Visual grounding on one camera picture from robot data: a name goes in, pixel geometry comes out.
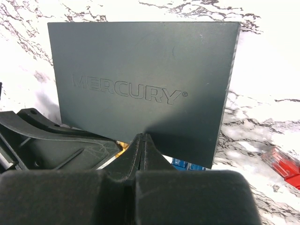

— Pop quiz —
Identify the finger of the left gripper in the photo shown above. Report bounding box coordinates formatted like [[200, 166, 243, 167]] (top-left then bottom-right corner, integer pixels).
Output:
[[0, 108, 121, 173]]

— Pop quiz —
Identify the black network switch box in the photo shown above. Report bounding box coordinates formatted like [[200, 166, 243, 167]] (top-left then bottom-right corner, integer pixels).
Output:
[[47, 22, 240, 168]]

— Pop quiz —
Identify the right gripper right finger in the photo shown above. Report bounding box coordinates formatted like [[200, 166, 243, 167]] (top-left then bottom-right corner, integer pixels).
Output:
[[130, 134, 261, 225]]

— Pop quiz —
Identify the red ethernet cable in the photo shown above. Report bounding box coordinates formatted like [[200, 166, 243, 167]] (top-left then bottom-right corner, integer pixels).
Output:
[[261, 147, 300, 191]]

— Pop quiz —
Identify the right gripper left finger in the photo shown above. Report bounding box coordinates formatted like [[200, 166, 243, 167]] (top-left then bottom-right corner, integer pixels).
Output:
[[0, 134, 143, 225]]

